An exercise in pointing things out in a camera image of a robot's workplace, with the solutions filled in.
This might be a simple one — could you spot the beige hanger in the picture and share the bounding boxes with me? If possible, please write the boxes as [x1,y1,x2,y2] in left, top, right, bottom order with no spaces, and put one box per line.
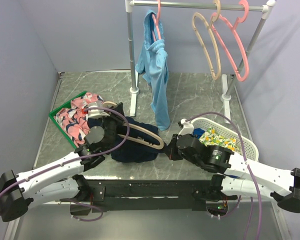
[191,0,222,81]
[102,100,165,151]

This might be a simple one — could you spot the navy blue shorts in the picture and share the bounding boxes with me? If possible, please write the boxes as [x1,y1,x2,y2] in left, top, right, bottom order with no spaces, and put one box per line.
[87,116,164,163]

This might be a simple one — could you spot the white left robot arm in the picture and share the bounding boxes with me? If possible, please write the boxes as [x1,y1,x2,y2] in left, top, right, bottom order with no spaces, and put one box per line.
[0,102,128,222]

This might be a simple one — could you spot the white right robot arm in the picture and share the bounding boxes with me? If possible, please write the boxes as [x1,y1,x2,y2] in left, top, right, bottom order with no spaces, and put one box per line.
[164,134,300,214]

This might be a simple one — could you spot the light blue shorts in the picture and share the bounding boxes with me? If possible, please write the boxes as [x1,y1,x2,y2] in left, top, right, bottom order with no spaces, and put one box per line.
[135,9,170,131]

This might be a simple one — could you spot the pink hanger holding shorts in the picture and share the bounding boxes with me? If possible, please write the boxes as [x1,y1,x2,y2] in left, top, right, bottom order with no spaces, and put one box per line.
[151,0,163,42]

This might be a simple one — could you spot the pink empty hanger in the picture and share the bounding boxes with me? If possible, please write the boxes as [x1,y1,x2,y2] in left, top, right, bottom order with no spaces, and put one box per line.
[211,0,250,83]

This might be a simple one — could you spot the lemon print garment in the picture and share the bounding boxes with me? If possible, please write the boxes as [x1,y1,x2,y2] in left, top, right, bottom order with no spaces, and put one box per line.
[198,127,240,153]

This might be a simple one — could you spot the pink patterned garment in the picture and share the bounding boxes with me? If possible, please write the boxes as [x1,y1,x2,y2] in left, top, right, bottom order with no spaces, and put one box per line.
[52,92,104,148]

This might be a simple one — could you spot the white plastic laundry basket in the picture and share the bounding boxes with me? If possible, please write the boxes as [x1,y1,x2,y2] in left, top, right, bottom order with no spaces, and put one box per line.
[191,117,260,163]

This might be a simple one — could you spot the green plastic tray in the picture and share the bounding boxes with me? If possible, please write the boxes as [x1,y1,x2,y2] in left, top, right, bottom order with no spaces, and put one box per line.
[48,91,91,151]

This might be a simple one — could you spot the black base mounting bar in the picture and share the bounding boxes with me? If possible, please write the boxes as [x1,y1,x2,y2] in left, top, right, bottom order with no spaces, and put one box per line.
[59,178,238,217]

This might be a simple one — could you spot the metal clothes rack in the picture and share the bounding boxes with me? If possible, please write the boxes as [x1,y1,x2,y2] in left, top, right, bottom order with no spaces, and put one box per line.
[125,0,276,124]

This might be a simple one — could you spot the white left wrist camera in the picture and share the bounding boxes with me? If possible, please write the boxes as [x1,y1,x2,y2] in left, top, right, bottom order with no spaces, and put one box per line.
[82,100,112,119]

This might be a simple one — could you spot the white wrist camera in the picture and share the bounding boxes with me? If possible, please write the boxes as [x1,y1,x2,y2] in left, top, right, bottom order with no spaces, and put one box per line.
[82,100,112,119]
[178,118,195,136]

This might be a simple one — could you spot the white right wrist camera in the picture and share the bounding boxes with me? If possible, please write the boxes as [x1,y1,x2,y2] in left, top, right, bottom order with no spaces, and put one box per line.
[178,118,195,136]

